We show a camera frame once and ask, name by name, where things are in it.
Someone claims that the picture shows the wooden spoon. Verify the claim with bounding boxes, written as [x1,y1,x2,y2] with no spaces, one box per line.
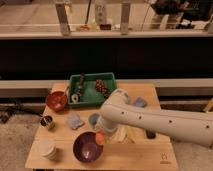
[58,86,69,103]

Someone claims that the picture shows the peeled banana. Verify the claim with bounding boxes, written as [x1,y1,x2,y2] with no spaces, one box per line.
[115,126,136,143]

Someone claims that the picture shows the blue crumpled cloth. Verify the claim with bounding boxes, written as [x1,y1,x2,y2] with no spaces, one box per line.
[67,113,84,130]

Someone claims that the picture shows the bunch of red grapes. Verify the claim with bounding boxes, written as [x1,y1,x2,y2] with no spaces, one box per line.
[95,80,109,98]

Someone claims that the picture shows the small metal cup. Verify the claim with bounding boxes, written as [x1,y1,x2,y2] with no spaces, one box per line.
[40,115,55,131]

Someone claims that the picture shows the white tape roll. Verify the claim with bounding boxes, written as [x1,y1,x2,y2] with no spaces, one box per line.
[71,94,79,103]

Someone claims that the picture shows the blue plastic cup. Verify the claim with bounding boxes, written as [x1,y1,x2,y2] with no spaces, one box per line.
[88,113,99,129]

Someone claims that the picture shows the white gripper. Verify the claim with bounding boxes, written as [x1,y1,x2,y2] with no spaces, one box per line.
[95,116,120,145]

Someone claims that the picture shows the white stacked cups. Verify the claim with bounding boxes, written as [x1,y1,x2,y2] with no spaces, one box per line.
[37,139,57,160]

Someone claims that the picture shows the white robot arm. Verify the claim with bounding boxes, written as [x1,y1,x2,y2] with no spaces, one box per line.
[97,89,213,148]

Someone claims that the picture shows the dark purple bowl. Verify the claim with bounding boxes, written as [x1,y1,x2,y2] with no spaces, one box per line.
[73,132,103,163]

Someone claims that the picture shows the blue sponge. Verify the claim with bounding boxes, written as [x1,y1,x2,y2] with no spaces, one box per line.
[133,97,147,107]

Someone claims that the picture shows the red bowl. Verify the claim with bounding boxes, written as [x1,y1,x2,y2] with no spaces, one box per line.
[45,91,68,112]

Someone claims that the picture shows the black handled utensil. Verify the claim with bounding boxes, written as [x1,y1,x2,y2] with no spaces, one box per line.
[77,73,85,97]

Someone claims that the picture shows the green plastic tray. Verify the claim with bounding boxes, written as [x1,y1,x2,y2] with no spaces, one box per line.
[68,72,117,108]

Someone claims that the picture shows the black remote control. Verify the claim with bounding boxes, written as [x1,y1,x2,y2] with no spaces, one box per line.
[146,130,156,139]

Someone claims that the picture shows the orange apple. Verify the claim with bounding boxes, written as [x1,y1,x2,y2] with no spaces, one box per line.
[95,132,106,145]

